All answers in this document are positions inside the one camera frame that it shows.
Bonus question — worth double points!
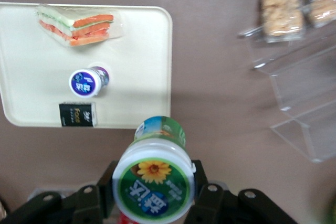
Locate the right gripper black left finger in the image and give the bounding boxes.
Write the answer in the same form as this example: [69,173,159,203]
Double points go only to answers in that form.
[0,160,119,224]

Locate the clear acrylic stepped display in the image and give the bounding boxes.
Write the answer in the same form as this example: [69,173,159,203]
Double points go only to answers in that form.
[237,24,336,164]

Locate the black tissue pack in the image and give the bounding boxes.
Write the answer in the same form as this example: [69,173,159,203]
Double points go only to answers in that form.
[58,102,97,128]

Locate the wrapped triangle sandwich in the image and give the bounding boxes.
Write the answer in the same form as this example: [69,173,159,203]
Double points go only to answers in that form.
[34,3,124,48]

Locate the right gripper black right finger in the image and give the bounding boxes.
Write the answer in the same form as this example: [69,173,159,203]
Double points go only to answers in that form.
[183,159,298,224]

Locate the clear granola bar pack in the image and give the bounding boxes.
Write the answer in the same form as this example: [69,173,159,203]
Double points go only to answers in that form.
[259,0,307,43]
[292,0,336,29]

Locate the purple gum bottle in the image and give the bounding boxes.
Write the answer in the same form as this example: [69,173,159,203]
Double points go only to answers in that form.
[68,66,110,99]

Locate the beige serving tray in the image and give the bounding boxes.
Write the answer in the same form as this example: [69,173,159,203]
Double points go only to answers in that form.
[0,2,174,130]

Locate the green gum bottle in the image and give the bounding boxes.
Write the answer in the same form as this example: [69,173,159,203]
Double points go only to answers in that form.
[112,115,197,224]

